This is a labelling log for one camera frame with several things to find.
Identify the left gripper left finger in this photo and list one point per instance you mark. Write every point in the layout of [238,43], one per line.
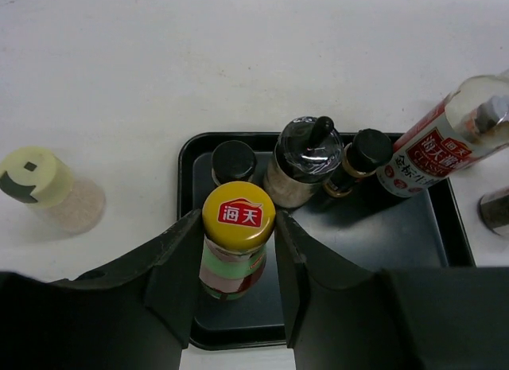
[134,312]

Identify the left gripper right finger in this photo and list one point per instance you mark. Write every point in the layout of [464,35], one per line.
[338,315]

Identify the red chili sauce bottle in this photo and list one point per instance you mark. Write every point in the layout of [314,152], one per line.
[238,219]

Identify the small yellow-lidded jar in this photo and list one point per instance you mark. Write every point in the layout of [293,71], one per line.
[37,178]

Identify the black-capped pepper jar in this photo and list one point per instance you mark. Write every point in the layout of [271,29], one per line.
[369,150]

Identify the wide black-capped seasoning jar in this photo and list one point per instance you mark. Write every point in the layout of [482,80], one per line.
[307,152]

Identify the tall clear vinegar bottle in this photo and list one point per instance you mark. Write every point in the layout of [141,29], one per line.
[467,126]

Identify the black plastic tray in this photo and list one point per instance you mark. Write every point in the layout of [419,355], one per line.
[424,231]

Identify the small black-capped spice jar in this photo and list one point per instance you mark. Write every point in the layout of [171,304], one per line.
[233,161]

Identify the clear salt grinder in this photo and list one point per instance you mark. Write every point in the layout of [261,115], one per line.
[493,211]

